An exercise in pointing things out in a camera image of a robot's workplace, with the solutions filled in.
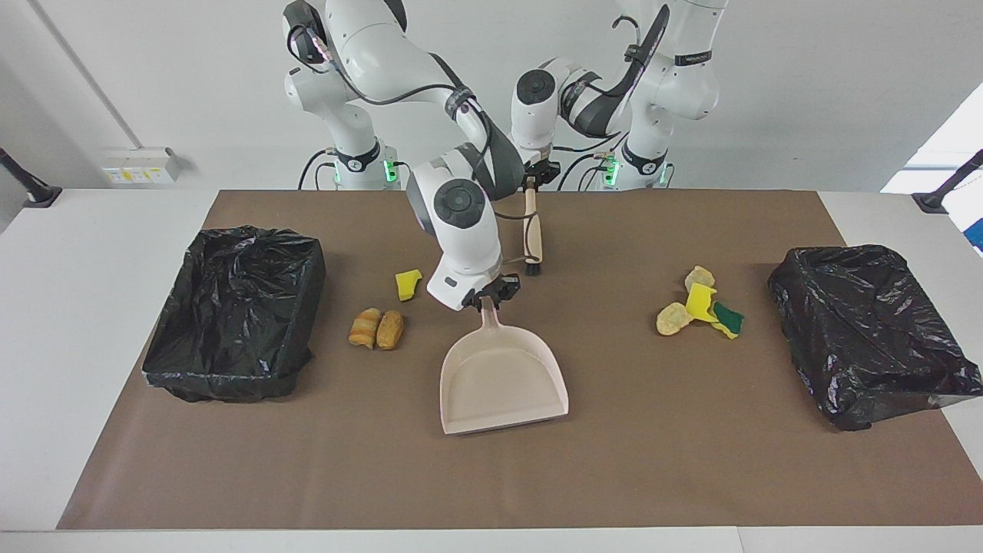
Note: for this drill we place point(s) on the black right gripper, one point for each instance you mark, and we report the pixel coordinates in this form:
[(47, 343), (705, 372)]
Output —
[(491, 290)]

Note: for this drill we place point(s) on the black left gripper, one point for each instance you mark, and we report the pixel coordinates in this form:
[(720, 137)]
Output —
[(547, 170)]

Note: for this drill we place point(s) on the beige brush black bristles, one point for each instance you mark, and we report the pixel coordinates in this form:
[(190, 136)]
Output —
[(533, 230)]

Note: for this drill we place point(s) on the small yellow sponge piece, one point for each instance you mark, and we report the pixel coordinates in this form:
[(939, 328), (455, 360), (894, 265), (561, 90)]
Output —
[(407, 286)]

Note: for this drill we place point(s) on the pink plastic dustpan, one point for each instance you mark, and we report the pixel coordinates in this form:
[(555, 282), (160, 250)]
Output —
[(499, 384)]

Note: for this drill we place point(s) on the brown toy bread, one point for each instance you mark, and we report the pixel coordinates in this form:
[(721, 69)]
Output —
[(390, 330)]

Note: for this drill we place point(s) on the striped toy croissant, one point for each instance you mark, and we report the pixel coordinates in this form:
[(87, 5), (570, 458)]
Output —
[(365, 329)]

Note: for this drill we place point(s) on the pale toy bread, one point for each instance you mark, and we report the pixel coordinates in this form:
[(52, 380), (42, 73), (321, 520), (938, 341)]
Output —
[(700, 276), (673, 319)]

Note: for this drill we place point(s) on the large yellow sponge piece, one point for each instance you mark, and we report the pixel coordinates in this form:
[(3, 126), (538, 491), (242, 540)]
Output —
[(700, 303)]

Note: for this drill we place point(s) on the green and yellow sponge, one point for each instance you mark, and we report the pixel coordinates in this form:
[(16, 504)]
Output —
[(728, 319)]

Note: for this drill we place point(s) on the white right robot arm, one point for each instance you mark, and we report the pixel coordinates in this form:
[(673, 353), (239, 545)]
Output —
[(461, 223)]

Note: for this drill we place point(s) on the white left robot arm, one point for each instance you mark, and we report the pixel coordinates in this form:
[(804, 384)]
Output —
[(676, 84)]

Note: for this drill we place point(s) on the black bag lined bin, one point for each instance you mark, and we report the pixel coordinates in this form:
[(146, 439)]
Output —
[(868, 330), (230, 307)]

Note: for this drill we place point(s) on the brown table mat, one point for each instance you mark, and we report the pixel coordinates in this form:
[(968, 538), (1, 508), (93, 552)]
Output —
[(653, 461)]

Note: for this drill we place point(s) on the blue object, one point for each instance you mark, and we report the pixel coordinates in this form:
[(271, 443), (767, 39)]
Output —
[(977, 234)]

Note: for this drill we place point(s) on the white wall socket box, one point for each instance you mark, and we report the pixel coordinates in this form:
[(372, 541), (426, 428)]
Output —
[(142, 165)]

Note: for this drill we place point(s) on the black camera stand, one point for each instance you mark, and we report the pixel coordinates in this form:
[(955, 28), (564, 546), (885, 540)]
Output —
[(933, 203), (38, 196)]

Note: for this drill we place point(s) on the white wall conduit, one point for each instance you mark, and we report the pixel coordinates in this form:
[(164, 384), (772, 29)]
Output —
[(84, 74)]

